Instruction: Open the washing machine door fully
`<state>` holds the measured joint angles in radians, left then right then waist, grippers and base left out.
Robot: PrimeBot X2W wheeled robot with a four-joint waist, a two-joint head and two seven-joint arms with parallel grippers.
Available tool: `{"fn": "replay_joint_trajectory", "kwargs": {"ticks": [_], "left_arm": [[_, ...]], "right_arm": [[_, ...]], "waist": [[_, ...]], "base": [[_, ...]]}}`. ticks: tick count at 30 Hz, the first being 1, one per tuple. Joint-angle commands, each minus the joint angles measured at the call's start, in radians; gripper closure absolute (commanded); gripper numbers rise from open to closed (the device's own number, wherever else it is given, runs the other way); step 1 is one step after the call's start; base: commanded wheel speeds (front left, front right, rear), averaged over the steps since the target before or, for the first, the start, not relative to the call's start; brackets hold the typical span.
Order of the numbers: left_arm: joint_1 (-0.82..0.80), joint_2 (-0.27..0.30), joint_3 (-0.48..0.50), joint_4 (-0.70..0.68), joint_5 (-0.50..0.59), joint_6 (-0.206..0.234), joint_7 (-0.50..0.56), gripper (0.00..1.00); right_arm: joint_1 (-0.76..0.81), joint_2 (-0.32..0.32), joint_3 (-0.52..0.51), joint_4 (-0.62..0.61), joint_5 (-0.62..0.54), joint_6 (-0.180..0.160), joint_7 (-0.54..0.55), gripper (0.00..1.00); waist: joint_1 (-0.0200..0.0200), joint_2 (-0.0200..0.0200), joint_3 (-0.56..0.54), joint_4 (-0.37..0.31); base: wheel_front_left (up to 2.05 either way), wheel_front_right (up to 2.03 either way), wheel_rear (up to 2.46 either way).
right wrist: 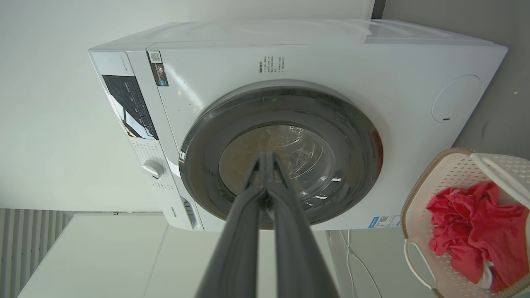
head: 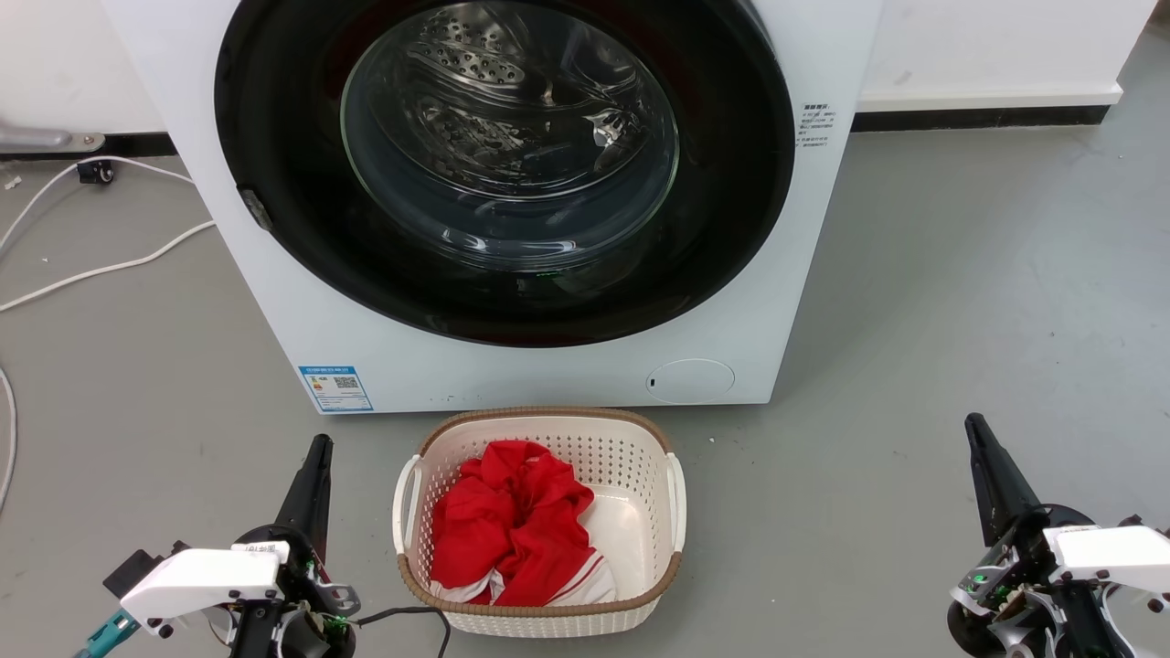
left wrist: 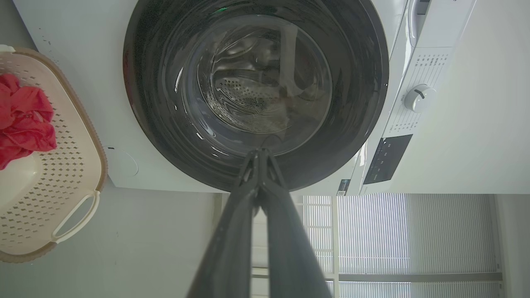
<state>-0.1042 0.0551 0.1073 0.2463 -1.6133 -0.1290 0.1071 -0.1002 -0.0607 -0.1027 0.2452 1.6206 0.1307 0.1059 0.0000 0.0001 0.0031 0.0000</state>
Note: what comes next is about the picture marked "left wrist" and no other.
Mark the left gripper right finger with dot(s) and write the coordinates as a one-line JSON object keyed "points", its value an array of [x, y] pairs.
{"points": [[290, 248]]}

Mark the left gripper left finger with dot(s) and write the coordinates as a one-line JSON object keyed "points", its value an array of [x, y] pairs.
{"points": [[236, 231]]}

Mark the black round glass washer door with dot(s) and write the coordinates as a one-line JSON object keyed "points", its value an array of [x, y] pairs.
{"points": [[157, 103]]}

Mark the white front-load washing machine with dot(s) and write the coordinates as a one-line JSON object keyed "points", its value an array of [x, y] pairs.
{"points": [[95, 103]]}

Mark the blue energy label sticker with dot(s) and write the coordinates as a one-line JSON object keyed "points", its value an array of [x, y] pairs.
{"points": [[343, 187]]}

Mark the white window blinds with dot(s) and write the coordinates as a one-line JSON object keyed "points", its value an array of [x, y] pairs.
{"points": [[414, 236]]}

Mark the black washer display panel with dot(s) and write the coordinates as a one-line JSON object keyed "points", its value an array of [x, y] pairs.
{"points": [[387, 159]]}

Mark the round white filter cover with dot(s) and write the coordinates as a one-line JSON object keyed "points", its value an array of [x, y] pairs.
{"points": [[122, 162]]}

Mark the steel perforated washer drum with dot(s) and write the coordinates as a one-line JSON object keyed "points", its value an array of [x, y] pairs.
{"points": [[244, 95]]}

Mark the cream perforated laundry basket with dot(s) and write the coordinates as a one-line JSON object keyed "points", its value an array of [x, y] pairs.
{"points": [[70, 178]]}

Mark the white round selector knob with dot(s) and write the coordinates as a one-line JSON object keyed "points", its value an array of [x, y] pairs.
{"points": [[419, 98]]}

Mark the red and white garment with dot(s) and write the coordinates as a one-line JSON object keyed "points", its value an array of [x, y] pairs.
{"points": [[25, 120]]}

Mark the white detergent drawer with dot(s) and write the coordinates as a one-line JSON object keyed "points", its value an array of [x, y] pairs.
{"points": [[418, 20]]}

